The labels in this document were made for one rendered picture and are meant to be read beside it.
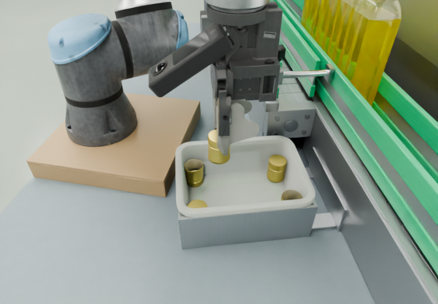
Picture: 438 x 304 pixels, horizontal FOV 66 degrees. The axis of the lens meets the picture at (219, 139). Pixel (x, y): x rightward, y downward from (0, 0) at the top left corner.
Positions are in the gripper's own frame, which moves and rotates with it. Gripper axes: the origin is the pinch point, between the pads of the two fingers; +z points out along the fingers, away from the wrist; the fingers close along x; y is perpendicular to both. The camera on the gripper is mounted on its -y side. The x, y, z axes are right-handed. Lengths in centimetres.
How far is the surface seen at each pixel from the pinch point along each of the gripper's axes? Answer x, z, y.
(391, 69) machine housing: 23.8, 2.3, 41.2
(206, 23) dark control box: 80, 10, 4
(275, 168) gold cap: 4.4, 11.4, 11.1
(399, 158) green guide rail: -10.2, -3.2, 22.3
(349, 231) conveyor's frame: -9.0, 13.9, 20.5
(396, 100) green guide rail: 3.5, -2.8, 29.6
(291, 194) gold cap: -1.9, 11.6, 12.4
